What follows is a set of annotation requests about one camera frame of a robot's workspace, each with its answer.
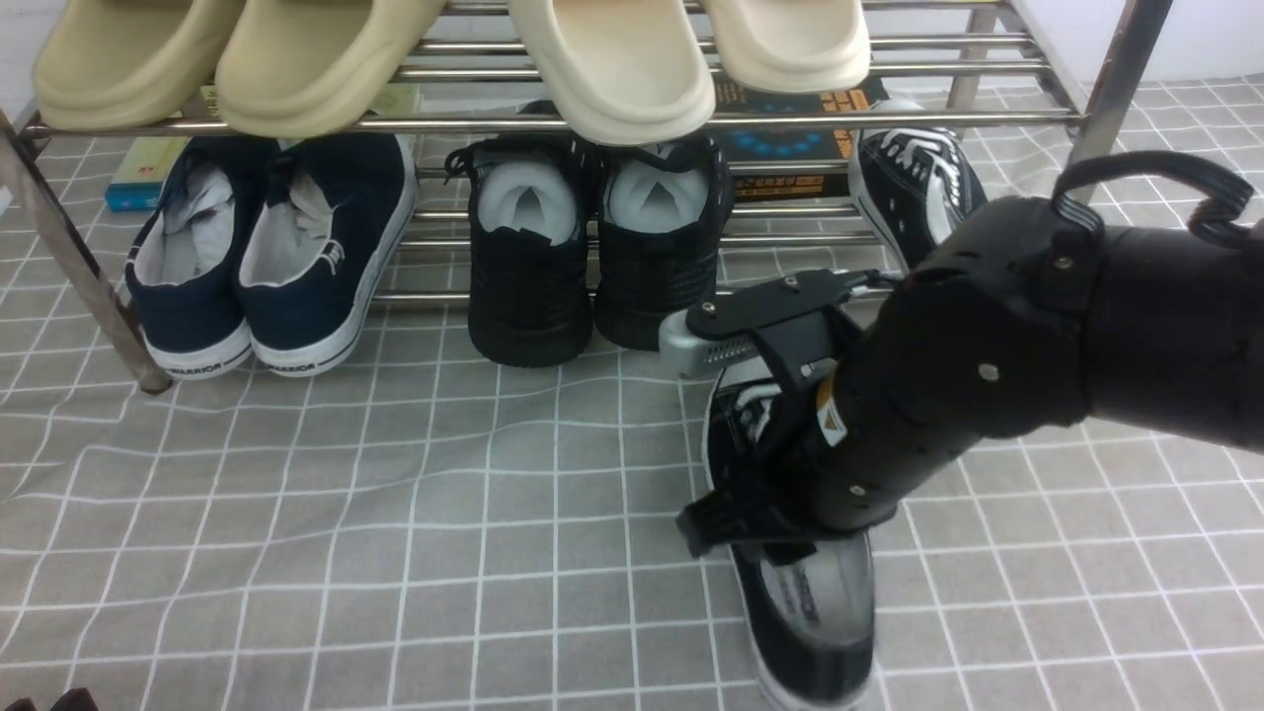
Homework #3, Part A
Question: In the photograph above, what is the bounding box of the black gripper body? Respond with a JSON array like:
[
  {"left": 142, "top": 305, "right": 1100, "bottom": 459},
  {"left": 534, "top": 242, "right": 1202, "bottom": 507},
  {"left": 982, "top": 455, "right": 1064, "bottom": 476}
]
[{"left": 675, "top": 369, "right": 895, "bottom": 566}]

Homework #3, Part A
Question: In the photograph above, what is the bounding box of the black canvas sneaker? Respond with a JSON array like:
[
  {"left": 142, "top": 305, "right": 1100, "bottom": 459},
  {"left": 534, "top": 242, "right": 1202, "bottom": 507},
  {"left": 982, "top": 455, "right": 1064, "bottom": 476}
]
[
  {"left": 702, "top": 359, "right": 876, "bottom": 710},
  {"left": 848, "top": 125, "right": 988, "bottom": 272}
]

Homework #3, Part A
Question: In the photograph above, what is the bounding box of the stainless steel shoe rack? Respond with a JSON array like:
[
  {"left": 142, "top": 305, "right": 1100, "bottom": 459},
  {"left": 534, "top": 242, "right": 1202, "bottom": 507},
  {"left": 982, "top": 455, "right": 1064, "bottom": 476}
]
[{"left": 3, "top": 1, "right": 1174, "bottom": 395}]

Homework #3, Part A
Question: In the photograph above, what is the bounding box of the navy canvas shoe right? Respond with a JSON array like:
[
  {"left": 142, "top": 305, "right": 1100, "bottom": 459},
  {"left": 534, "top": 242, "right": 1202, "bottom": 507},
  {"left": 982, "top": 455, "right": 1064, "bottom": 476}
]
[{"left": 236, "top": 133, "right": 418, "bottom": 377}]

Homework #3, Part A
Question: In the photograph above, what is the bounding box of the navy canvas shoe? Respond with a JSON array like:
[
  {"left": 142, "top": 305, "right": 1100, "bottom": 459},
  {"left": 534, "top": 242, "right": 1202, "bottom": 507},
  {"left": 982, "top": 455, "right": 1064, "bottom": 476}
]
[
  {"left": 236, "top": 133, "right": 418, "bottom": 377},
  {"left": 123, "top": 135, "right": 281, "bottom": 381}
]

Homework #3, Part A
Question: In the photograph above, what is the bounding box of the navy canvas shoe left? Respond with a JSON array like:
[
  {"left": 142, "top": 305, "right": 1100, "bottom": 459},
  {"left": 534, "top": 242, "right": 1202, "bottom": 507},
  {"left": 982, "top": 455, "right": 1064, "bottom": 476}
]
[{"left": 123, "top": 135, "right": 281, "bottom": 381}]

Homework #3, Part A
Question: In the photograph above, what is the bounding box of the black knit sneaker right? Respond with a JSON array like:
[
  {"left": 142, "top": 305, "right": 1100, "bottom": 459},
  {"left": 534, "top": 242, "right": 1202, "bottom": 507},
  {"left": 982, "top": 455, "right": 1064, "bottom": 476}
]
[{"left": 592, "top": 133, "right": 734, "bottom": 352}]

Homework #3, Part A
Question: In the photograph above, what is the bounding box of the black knit sneaker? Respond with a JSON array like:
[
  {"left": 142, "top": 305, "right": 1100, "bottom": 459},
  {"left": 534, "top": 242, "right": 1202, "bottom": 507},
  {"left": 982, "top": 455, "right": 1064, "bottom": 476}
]
[
  {"left": 592, "top": 133, "right": 734, "bottom": 352},
  {"left": 445, "top": 133, "right": 600, "bottom": 368}
]

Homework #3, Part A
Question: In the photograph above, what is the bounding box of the black orange book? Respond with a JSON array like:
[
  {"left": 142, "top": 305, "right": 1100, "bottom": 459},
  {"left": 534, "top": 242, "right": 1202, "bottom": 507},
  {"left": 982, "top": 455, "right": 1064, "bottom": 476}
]
[{"left": 714, "top": 75, "right": 889, "bottom": 202}]

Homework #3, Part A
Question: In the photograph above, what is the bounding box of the grey checked floor cloth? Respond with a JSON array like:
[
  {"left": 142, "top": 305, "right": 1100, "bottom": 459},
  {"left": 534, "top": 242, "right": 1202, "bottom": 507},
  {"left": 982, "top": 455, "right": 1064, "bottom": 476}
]
[{"left": 0, "top": 75, "right": 1264, "bottom": 711}]

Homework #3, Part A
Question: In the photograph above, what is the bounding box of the black knit sneaker left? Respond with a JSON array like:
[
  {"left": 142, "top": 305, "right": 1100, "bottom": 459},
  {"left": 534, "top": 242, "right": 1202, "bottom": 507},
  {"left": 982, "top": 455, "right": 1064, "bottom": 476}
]
[{"left": 445, "top": 133, "right": 600, "bottom": 368}]

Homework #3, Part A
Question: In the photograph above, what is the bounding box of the cream slipper centre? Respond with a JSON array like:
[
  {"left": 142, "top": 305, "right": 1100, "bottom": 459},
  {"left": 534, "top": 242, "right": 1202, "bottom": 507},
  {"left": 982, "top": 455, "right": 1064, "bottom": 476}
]
[{"left": 507, "top": 1, "right": 715, "bottom": 147}]

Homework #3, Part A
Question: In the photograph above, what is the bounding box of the cream slipper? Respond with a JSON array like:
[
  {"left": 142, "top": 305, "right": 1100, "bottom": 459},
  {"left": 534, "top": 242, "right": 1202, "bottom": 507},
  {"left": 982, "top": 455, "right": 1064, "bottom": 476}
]
[
  {"left": 702, "top": 1, "right": 871, "bottom": 94},
  {"left": 507, "top": 1, "right": 715, "bottom": 147}
]

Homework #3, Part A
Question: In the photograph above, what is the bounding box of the cream slipper right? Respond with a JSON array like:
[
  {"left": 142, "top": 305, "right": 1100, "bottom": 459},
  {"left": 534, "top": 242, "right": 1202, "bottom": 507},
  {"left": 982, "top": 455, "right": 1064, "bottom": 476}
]
[{"left": 702, "top": 1, "right": 871, "bottom": 94}]

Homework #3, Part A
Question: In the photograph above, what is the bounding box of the tan slipper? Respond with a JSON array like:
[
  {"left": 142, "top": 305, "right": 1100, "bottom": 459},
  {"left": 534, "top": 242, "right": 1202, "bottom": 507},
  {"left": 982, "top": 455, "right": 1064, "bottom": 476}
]
[
  {"left": 215, "top": 1, "right": 445, "bottom": 139},
  {"left": 33, "top": 1, "right": 245, "bottom": 132}
]

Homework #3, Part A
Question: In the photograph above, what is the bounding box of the green blue book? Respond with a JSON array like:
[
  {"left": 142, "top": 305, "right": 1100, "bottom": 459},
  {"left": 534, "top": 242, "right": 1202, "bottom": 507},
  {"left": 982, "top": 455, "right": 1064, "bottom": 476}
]
[{"left": 104, "top": 83, "right": 423, "bottom": 213}]

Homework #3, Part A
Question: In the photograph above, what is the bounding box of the dark object bottom left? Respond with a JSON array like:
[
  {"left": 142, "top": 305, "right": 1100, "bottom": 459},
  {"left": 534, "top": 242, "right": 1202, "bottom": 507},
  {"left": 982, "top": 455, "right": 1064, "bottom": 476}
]
[{"left": 4, "top": 687, "right": 99, "bottom": 711}]

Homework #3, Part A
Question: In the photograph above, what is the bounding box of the tan slipper far left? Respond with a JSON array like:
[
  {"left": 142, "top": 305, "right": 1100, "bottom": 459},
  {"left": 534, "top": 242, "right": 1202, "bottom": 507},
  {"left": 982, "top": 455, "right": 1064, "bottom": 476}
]
[{"left": 33, "top": 1, "right": 245, "bottom": 132}]

